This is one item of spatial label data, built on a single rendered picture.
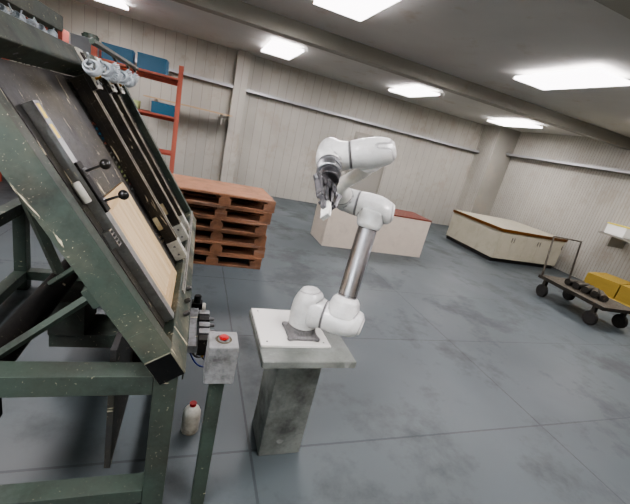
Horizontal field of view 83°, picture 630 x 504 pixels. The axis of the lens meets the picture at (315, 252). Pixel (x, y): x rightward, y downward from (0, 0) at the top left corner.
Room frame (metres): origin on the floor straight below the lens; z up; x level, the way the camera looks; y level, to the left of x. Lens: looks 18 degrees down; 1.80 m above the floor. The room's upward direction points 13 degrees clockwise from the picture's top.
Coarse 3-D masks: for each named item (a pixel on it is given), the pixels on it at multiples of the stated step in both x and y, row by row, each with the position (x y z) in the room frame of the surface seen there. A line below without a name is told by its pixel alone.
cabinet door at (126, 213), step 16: (112, 192) 1.54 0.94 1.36; (112, 208) 1.44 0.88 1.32; (128, 208) 1.64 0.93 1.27; (128, 224) 1.53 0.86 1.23; (144, 224) 1.75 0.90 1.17; (128, 240) 1.42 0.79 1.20; (144, 240) 1.62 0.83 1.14; (144, 256) 1.51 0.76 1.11; (160, 256) 1.74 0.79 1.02; (160, 272) 1.61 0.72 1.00; (176, 272) 1.86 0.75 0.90; (160, 288) 1.48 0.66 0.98
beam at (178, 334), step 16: (192, 224) 2.92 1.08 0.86; (192, 240) 2.59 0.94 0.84; (192, 256) 2.31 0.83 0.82; (192, 272) 2.09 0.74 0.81; (176, 288) 1.67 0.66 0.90; (176, 304) 1.50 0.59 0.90; (176, 320) 1.38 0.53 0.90; (176, 336) 1.28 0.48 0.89; (176, 352) 1.20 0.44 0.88; (160, 368) 1.14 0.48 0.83; (176, 368) 1.16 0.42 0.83; (160, 384) 1.14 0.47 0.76
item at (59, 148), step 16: (32, 112) 1.20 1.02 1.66; (48, 128) 1.22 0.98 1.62; (48, 144) 1.22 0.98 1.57; (64, 144) 1.26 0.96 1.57; (64, 160) 1.24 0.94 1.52; (80, 176) 1.25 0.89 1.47; (96, 208) 1.27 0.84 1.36; (112, 224) 1.29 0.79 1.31; (128, 256) 1.31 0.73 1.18; (144, 272) 1.34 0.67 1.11; (144, 288) 1.34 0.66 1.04; (160, 304) 1.36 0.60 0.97
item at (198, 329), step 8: (200, 296) 1.84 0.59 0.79; (192, 304) 1.81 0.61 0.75; (200, 304) 1.83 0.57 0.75; (192, 312) 1.74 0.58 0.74; (200, 312) 1.71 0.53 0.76; (208, 312) 1.73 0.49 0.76; (192, 320) 1.66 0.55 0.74; (200, 320) 1.65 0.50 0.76; (208, 320) 1.66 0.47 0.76; (192, 328) 1.59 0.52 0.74; (200, 328) 1.57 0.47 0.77; (208, 328) 1.58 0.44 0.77; (192, 336) 1.52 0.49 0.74; (200, 336) 1.50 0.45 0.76; (192, 344) 1.46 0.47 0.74; (200, 344) 1.47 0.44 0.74; (192, 352) 1.45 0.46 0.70; (200, 352) 1.47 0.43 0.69
